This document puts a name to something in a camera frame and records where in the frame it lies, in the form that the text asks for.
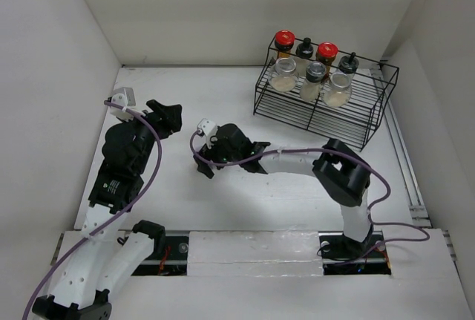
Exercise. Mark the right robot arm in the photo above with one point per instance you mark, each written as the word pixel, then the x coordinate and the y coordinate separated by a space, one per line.
pixel 339 170

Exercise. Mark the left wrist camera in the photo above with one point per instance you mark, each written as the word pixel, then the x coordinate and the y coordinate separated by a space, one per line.
pixel 125 99

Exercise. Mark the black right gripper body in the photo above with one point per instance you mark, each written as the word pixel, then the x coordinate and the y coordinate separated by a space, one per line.
pixel 219 154

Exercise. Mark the black knob cap salt bottle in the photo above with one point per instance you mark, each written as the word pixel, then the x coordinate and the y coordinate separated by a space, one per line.
pixel 349 64

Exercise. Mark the black wire rack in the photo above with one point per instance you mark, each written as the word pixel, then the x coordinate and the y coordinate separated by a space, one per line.
pixel 355 122

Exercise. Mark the orange label jar red lid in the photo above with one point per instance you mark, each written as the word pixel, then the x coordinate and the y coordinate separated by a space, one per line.
pixel 326 54

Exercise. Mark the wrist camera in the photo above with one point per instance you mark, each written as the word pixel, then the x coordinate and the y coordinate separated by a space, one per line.
pixel 207 129
pixel 125 99

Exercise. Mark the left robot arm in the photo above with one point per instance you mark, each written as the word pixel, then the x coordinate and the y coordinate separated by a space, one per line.
pixel 82 283

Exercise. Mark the black pump cap salt bottle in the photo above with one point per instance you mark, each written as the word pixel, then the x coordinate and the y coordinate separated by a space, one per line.
pixel 304 52

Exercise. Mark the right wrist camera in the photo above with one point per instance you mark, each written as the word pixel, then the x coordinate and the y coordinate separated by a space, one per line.
pixel 207 129

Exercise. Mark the dark sauce jar red lid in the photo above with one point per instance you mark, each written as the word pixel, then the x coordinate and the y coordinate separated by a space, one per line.
pixel 283 42

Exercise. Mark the round glass jar metal rim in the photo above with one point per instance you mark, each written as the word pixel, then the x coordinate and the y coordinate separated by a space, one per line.
pixel 283 76

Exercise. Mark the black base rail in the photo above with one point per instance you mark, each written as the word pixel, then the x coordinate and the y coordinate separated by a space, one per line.
pixel 289 253

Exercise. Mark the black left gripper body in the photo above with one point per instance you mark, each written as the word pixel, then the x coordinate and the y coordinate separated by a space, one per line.
pixel 148 139

